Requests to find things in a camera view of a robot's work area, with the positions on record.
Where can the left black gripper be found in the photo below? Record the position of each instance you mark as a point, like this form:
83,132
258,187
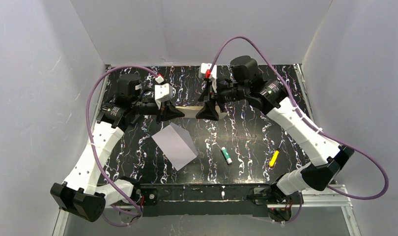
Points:
163,108

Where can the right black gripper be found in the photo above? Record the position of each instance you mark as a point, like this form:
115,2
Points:
213,99

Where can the cream letter paper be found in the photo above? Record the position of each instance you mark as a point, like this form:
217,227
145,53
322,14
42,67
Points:
191,111

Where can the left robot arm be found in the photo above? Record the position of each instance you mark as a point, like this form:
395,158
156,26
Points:
87,190

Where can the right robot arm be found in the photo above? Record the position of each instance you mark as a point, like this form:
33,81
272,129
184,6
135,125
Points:
326,157

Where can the green white glue stick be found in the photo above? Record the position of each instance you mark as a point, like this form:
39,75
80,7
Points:
226,156

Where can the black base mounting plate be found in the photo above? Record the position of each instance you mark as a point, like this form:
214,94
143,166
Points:
259,200

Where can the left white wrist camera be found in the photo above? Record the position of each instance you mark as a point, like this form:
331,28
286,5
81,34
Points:
162,91

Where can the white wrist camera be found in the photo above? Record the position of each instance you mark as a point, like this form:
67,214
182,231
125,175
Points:
162,91
207,72

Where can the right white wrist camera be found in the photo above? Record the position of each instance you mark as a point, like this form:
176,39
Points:
207,72

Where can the yellow handled screwdriver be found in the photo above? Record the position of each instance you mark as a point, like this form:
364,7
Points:
275,155

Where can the aluminium frame rail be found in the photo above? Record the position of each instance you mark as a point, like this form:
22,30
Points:
310,196

